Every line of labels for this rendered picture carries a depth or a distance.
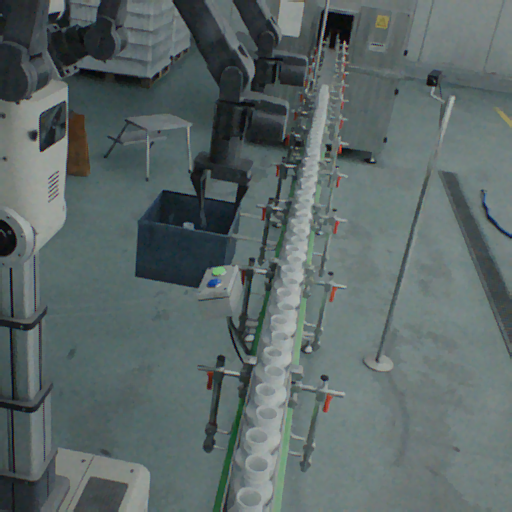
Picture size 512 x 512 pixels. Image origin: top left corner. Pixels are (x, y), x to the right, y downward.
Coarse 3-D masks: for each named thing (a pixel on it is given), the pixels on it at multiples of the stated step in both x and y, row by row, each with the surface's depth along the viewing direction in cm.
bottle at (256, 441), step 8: (248, 432) 101; (256, 432) 103; (264, 432) 102; (248, 440) 100; (256, 440) 103; (264, 440) 102; (240, 448) 104; (248, 448) 100; (256, 448) 100; (264, 448) 100; (240, 456) 102; (264, 456) 102; (240, 464) 101; (232, 472) 104; (240, 472) 101; (232, 480) 104; (232, 488) 104
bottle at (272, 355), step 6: (264, 348) 122; (270, 348) 123; (276, 348) 123; (264, 354) 121; (270, 354) 124; (276, 354) 124; (282, 354) 121; (264, 360) 121; (270, 360) 120; (276, 360) 121; (258, 366) 123; (264, 366) 122; (258, 372) 122; (258, 378) 122; (252, 384) 124; (252, 390) 124; (252, 396) 125
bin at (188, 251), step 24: (168, 192) 245; (144, 216) 223; (168, 216) 249; (192, 216) 248; (216, 216) 246; (240, 216) 240; (144, 240) 220; (168, 240) 219; (192, 240) 218; (216, 240) 217; (144, 264) 224; (168, 264) 223; (192, 264) 222; (216, 264) 221; (240, 264) 248
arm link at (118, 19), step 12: (108, 0) 147; (120, 0) 147; (108, 12) 147; (120, 12) 148; (96, 24) 147; (108, 24) 147; (120, 24) 150; (96, 36) 149; (108, 36) 148; (96, 48) 150; (108, 48) 149
